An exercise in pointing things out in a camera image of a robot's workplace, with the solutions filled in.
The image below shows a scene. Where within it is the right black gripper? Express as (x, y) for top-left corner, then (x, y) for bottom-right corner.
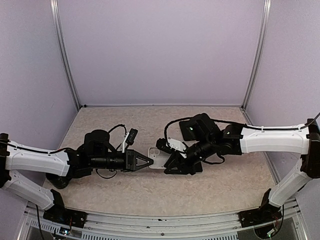
(163, 137), (216, 176)

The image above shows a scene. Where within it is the clear plain phone case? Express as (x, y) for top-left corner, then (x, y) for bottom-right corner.
(148, 147), (171, 170)

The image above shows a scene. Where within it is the black phone case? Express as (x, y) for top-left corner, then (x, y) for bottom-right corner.
(179, 120), (197, 142)

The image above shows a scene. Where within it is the black phone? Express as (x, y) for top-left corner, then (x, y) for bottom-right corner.
(194, 162), (203, 174)

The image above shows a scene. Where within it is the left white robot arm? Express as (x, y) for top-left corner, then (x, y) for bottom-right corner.
(0, 128), (154, 224)

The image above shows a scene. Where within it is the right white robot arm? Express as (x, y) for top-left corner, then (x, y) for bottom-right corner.
(156, 113), (320, 222)

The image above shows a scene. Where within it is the dark green mug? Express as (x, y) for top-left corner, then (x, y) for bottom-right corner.
(45, 173), (71, 190)

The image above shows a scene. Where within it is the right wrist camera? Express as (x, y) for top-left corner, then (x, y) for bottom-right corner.
(155, 138), (188, 158)

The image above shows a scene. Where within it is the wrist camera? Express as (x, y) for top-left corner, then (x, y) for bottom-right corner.
(155, 138), (188, 158)
(120, 128), (138, 153)

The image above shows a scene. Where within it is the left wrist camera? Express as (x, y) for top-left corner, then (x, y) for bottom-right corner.
(120, 128), (138, 153)

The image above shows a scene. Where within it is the front aluminium rail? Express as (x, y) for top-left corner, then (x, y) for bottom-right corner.
(18, 199), (301, 240)

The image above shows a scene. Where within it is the left aluminium frame post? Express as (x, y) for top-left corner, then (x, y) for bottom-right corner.
(50, 0), (82, 111)

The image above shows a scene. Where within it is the aluminium frame post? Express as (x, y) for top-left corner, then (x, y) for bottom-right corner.
(50, 0), (82, 111)
(241, 0), (272, 112)

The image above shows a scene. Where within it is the right aluminium frame post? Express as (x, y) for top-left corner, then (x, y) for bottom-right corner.
(241, 0), (272, 112)

